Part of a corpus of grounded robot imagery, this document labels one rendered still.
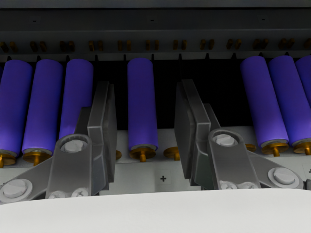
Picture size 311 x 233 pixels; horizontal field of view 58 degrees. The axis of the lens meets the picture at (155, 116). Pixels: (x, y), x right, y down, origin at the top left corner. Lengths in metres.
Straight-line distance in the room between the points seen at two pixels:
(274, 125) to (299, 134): 0.02
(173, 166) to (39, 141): 0.08
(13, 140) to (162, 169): 0.09
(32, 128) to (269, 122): 0.14
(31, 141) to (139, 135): 0.06
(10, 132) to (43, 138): 0.02
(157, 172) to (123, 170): 0.02
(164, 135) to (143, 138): 0.03
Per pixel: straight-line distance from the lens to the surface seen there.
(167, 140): 0.19
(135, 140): 0.16
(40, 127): 0.18
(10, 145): 0.18
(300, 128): 0.19
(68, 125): 0.17
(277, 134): 0.18
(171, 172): 0.15
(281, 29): 0.23
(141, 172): 0.15
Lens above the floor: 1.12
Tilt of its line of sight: 43 degrees down
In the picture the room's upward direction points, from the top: 2 degrees clockwise
